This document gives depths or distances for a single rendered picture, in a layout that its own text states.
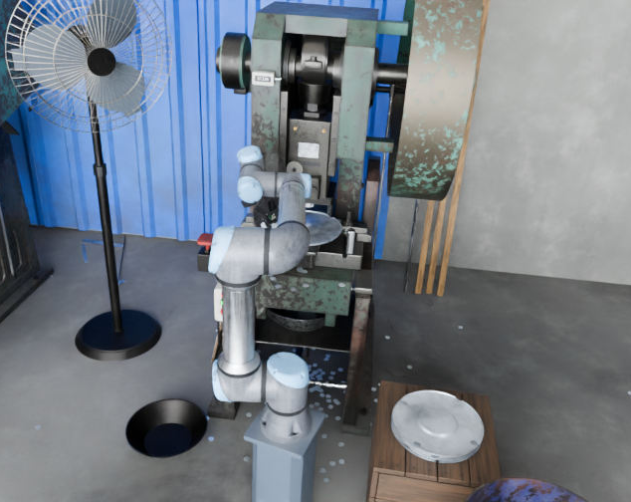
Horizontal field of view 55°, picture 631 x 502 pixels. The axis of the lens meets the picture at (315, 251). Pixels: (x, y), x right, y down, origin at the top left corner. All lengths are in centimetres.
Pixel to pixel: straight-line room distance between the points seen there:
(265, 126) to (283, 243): 72
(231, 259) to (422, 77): 73
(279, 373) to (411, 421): 54
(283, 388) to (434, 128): 84
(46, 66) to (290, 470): 157
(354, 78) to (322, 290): 74
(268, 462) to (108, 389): 105
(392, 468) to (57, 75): 169
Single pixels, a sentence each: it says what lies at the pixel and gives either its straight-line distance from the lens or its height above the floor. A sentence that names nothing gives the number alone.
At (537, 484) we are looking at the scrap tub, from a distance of 184.
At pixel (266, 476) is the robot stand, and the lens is 192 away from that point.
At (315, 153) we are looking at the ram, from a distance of 214.
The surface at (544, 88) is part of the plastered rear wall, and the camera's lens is 343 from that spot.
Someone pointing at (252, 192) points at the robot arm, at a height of 105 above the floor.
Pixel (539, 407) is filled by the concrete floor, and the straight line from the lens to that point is 284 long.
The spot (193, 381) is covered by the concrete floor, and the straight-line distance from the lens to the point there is 271.
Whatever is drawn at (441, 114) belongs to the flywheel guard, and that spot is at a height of 131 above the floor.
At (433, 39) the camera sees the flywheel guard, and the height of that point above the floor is 150.
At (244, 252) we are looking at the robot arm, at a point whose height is 106.
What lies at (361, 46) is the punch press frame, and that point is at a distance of 200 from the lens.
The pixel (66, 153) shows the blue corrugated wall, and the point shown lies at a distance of 386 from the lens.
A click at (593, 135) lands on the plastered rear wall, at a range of 357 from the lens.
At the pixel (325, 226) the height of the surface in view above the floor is 79.
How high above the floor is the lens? 175
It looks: 28 degrees down
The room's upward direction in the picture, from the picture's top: 4 degrees clockwise
